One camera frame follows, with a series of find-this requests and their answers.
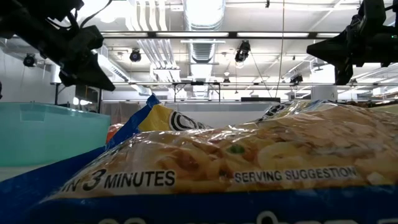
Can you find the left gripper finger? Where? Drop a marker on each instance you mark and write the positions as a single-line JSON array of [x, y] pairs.
[[87, 74]]

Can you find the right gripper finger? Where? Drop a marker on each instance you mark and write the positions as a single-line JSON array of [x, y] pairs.
[[343, 74], [332, 49]]

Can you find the red-green snack packet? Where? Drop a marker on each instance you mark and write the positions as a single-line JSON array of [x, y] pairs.
[[112, 132]]

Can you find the blue soy sauce noodle pack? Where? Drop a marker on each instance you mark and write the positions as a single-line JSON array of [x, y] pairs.
[[217, 161]]

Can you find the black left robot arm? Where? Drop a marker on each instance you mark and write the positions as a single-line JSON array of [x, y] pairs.
[[18, 18]]

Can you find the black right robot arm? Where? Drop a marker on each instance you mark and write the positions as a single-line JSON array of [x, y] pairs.
[[393, 46]]

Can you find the black ceiling spotlight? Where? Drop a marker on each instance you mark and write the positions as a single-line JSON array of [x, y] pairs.
[[242, 51], [29, 60], [135, 56], [297, 78]]

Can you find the green translucent plastic container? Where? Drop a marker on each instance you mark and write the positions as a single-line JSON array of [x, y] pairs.
[[46, 133]]

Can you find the black monitor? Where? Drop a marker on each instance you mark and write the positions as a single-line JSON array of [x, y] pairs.
[[259, 99]]

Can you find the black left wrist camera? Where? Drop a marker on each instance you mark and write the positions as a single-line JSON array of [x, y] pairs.
[[90, 39]]

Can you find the long black ceiling rail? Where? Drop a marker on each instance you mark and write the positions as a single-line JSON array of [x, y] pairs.
[[264, 83]]

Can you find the silver air duct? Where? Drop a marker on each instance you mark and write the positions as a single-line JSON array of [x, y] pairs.
[[203, 51]]

